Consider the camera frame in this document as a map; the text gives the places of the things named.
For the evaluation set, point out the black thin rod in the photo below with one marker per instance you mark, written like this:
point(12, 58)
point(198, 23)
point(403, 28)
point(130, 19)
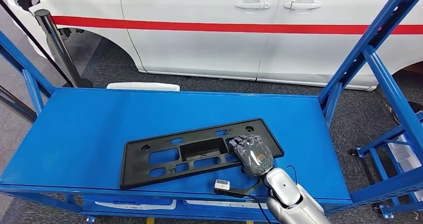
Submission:
point(36, 42)

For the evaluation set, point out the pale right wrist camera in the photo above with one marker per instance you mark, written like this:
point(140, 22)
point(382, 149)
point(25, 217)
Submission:
point(222, 185)

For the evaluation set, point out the blue metal shelf rack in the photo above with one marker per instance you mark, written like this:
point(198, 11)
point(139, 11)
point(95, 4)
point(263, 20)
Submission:
point(99, 133)
point(380, 139)

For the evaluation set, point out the dark grey metal bar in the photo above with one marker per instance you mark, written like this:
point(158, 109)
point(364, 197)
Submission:
point(16, 103)

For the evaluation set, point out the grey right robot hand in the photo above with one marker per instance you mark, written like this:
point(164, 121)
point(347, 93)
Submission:
point(254, 156)

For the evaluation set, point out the white car red stripe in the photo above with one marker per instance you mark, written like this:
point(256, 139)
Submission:
point(198, 50)

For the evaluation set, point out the black plastic plate bracket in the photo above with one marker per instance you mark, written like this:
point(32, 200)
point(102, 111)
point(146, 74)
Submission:
point(132, 176)

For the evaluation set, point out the white plastic bin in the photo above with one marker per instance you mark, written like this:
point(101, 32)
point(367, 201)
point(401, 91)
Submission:
point(132, 207)
point(142, 86)
point(404, 156)
point(214, 204)

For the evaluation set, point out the black stanchion pole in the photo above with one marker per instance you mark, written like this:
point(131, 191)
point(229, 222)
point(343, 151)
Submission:
point(59, 47)

